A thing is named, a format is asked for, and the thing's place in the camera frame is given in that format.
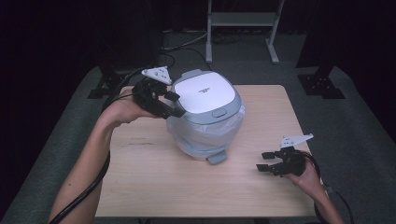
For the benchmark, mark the grey white pedal trash can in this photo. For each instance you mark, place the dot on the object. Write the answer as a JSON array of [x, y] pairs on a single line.
[[204, 93]]

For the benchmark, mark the person's right hand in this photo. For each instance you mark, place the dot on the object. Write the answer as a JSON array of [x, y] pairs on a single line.
[[306, 179]]

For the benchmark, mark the person's left hand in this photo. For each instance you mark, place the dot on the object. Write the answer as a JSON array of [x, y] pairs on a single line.
[[127, 109]]

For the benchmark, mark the black stand base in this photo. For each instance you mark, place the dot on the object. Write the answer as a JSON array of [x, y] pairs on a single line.
[[320, 85], [106, 85]]

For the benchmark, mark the translucent white trash bag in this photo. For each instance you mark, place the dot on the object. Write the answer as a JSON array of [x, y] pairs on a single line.
[[199, 137]]

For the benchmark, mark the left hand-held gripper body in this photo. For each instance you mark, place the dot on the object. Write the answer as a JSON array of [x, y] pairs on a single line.
[[148, 93]]

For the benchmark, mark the white metal stand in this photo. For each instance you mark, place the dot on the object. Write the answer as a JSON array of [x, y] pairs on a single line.
[[243, 19]]

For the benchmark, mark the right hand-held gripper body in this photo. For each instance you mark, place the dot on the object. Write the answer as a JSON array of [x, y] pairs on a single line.
[[291, 163]]

